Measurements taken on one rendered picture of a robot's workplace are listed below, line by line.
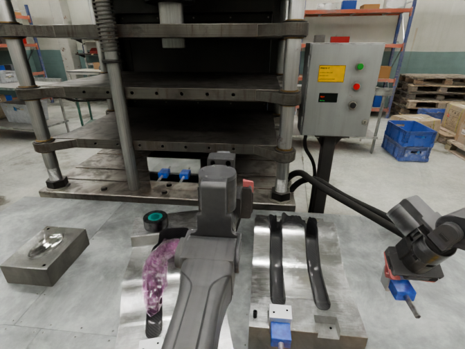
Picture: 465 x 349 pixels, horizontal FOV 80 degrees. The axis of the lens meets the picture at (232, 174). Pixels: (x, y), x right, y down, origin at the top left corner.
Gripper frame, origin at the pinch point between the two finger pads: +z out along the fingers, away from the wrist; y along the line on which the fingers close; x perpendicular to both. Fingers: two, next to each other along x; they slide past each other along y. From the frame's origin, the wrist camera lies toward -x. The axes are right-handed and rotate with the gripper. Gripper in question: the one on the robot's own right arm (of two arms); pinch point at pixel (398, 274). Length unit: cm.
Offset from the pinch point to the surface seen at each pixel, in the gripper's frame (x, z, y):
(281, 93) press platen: -69, -3, 27
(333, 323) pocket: 11.7, 3.1, 16.3
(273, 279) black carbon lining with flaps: 1.2, 6.8, 30.2
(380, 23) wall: -609, 219, -213
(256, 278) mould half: 1.6, 6.0, 34.9
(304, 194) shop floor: -142, 181, -14
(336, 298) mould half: 5.9, 3.8, 14.7
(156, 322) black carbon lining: 15, 3, 59
